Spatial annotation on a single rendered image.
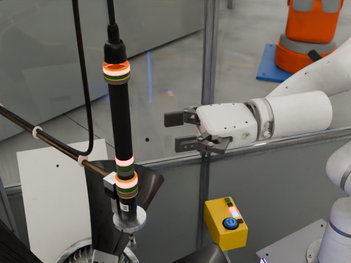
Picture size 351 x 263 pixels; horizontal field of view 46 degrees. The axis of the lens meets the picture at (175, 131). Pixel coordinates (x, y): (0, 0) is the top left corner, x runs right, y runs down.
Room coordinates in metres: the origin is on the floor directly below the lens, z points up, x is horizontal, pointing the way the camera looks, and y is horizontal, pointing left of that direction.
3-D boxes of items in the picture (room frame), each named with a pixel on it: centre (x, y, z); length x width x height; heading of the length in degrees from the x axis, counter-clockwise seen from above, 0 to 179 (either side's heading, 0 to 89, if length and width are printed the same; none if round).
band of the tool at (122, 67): (0.62, 0.10, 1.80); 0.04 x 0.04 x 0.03
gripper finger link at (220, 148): (0.63, -0.08, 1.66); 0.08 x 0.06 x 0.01; 7
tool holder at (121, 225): (0.63, 0.11, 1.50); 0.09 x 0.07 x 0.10; 50
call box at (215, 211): (1.00, -0.17, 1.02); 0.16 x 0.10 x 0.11; 15
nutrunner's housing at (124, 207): (0.62, 0.10, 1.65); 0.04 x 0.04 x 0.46
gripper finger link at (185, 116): (0.71, -0.01, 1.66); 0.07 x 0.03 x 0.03; 105
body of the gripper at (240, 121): (0.68, -0.10, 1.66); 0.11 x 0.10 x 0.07; 105
